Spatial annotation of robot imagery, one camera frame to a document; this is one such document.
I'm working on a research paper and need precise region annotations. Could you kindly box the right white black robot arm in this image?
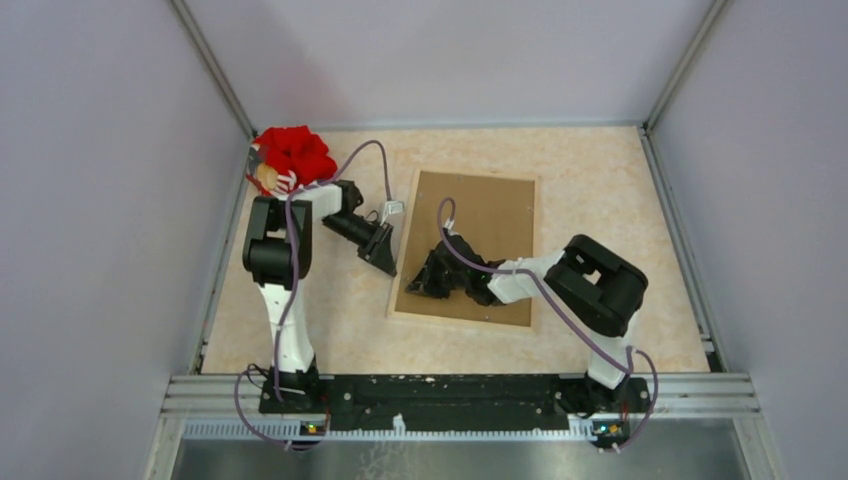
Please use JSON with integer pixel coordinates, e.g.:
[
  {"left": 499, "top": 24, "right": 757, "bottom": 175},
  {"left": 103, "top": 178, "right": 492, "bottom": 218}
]
[{"left": 405, "top": 229, "right": 648, "bottom": 418}]

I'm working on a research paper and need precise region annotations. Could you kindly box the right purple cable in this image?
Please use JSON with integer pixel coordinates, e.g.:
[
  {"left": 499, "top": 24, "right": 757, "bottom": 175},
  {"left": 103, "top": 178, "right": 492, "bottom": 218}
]
[{"left": 435, "top": 197, "right": 660, "bottom": 453}]

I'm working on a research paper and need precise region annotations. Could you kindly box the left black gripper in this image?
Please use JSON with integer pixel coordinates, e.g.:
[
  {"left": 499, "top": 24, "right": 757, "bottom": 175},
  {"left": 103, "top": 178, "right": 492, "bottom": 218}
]
[{"left": 321, "top": 213, "right": 396, "bottom": 277}]

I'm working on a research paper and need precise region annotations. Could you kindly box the purple cable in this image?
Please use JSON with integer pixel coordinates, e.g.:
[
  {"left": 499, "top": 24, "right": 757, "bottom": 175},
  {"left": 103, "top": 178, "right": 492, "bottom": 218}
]
[
  {"left": 233, "top": 139, "right": 393, "bottom": 452},
  {"left": 435, "top": 197, "right": 660, "bottom": 453}
]

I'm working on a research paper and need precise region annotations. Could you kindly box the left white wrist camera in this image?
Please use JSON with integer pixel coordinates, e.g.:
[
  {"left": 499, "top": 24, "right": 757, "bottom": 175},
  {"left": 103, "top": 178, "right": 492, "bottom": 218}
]
[{"left": 381, "top": 200, "right": 405, "bottom": 223}]

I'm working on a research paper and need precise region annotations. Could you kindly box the wooden picture frame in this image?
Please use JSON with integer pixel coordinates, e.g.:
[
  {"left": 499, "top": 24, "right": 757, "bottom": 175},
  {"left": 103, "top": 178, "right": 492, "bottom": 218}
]
[{"left": 387, "top": 169, "right": 539, "bottom": 333}]

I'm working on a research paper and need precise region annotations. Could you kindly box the brown frame backing board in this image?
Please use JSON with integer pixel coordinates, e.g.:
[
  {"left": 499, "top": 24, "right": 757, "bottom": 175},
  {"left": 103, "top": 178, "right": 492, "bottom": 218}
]
[{"left": 387, "top": 168, "right": 540, "bottom": 333}]

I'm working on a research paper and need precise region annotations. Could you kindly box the aluminium front rail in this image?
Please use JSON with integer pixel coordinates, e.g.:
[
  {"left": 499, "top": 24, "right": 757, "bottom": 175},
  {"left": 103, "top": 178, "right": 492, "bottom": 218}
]
[{"left": 146, "top": 373, "right": 783, "bottom": 479}]

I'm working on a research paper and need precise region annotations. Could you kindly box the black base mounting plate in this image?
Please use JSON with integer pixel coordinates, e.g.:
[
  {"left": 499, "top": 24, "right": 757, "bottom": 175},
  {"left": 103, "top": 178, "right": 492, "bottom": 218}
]
[{"left": 259, "top": 374, "right": 651, "bottom": 432}]

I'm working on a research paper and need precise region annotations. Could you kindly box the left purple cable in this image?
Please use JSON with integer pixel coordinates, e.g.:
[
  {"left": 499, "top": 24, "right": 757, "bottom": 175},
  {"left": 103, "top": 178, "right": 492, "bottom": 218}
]
[{"left": 233, "top": 139, "right": 393, "bottom": 452}]

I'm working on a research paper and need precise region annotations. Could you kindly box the red cloth toy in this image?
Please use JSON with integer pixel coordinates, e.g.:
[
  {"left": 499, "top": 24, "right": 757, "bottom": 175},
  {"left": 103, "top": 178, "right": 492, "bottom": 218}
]
[{"left": 245, "top": 125, "right": 338, "bottom": 197}]

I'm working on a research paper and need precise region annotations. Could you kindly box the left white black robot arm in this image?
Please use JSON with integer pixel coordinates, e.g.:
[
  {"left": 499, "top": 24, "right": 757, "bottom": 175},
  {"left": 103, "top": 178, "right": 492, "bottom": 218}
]
[{"left": 242, "top": 180, "right": 397, "bottom": 414}]

